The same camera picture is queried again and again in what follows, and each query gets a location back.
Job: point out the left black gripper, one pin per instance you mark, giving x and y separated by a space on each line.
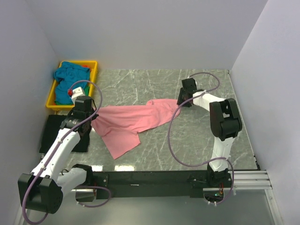
97 115

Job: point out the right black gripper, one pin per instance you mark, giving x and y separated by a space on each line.
180 101

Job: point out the pink t shirt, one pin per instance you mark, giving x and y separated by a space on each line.
119 126

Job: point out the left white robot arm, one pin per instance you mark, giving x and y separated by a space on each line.
43 188

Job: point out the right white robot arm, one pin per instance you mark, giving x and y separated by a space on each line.
225 124

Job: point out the green t shirt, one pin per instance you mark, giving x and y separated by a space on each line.
87 90

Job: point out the folded black t shirt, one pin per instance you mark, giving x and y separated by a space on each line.
50 133

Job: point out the yellow plastic bin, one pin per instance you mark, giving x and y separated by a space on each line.
50 104

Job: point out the teal t shirt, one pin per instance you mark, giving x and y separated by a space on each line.
66 75

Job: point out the orange t shirt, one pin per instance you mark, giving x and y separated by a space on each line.
86 66

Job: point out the black base beam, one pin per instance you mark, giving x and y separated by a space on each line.
158 183

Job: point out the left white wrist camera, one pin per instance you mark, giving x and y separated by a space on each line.
75 93

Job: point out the aluminium rail frame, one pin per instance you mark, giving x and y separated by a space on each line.
249 200

